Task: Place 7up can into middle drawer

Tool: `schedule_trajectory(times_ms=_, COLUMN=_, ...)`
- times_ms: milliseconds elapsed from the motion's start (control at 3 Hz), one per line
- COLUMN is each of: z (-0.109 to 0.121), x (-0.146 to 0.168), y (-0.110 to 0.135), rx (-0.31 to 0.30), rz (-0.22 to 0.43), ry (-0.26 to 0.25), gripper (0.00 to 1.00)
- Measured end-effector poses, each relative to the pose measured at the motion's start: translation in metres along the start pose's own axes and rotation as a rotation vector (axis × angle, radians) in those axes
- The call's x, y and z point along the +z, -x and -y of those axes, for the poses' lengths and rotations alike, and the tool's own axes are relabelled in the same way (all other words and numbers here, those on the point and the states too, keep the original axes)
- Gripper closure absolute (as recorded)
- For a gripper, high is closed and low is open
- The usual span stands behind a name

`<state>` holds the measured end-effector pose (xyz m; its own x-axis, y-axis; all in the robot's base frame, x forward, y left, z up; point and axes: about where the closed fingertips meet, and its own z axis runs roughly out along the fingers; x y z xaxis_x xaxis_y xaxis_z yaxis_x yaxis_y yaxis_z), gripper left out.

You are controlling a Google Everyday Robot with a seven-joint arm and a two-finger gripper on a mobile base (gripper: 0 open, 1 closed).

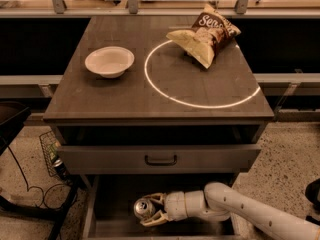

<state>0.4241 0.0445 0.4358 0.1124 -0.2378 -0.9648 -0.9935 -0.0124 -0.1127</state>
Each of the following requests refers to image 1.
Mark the black wire basket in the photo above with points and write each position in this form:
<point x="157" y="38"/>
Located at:
<point x="50" y="145"/>

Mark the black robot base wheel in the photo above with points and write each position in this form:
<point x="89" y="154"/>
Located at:
<point x="312" y="193"/>

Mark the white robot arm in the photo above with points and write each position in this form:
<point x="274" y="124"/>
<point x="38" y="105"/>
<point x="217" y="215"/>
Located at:
<point x="215" y="203"/>

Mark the grey drawer cabinet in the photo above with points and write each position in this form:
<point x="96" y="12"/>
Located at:
<point x="164" y="98"/>

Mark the grey top drawer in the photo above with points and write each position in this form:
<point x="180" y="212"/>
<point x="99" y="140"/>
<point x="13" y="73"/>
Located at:
<point x="130" y="159"/>

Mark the black chair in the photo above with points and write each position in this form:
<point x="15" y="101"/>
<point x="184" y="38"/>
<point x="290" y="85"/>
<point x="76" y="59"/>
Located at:
<point x="12" y="117"/>

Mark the open grey middle drawer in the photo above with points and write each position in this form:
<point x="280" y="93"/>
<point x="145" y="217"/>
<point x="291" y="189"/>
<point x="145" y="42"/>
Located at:
<point x="110" y="213"/>

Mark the black drawer handle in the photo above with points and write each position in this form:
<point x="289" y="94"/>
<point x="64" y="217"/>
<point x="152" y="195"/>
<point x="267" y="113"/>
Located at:
<point x="160" y="162"/>

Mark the white ceramic bowl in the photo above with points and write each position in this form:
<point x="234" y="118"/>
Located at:
<point x="109" y="62"/>

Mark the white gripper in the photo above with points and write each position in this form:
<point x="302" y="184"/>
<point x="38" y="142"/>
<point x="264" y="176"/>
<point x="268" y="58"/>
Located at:
<point x="174" y="204"/>

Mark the brown chips bag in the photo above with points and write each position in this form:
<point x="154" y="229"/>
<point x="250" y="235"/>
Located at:
<point x="208" y="35"/>

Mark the green 7up soda can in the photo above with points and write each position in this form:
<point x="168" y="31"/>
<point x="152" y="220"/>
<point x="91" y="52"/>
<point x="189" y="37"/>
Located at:
<point x="144" y="208"/>

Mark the metal railing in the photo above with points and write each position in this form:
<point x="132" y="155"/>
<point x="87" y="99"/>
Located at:
<point x="228" y="8"/>

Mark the dark can in basket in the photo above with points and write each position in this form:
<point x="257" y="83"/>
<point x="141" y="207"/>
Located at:
<point x="60" y="169"/>

